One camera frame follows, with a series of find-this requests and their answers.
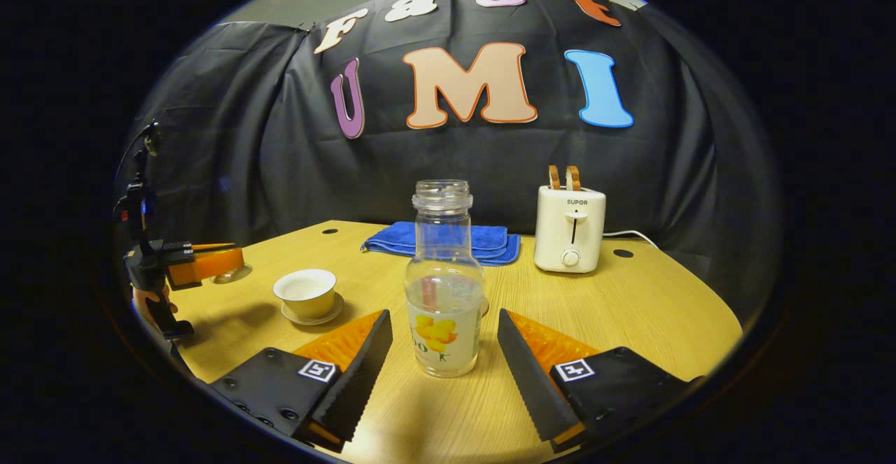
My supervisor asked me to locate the folded blue towel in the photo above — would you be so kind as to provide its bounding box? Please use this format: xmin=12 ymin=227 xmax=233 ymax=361
xmin=360 ymin=221 xmax=522 ymax=267

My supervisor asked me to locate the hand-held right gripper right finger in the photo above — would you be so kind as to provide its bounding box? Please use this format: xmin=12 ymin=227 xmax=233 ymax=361
xmin=497 ymin=309 xmax=704 ymax=454

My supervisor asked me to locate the white toaster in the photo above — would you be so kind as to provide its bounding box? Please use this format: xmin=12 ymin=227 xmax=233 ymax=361
xmin=533 ymin=185 xmax=607 ymax=274

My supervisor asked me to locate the cream saucer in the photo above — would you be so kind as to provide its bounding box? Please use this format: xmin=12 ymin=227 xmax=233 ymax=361
xmin=281 ymin=292 xmax=345 ymax=326

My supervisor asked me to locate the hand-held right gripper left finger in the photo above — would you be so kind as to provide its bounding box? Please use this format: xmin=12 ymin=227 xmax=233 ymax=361
xmin=209 ymin=309 xmax=394 ymax=452

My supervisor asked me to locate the cream teacup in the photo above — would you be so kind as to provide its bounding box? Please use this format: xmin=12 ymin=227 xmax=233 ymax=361
xmin=272 ymin=268 xmax=338 ymax=320

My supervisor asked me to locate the clear water bottle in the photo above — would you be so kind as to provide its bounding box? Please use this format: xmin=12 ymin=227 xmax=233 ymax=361
xmin=405 ymin=179 xmax=487 ymax=379

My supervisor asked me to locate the black backdrop cloth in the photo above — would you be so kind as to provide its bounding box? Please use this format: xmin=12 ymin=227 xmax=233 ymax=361
xmin=115 ymin=0 xmax=781 ymax=325

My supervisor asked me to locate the white toaster cable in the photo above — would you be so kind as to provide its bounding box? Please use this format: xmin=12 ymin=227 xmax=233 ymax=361
xmin=602 ymin=230 xmax=661 ymax=250

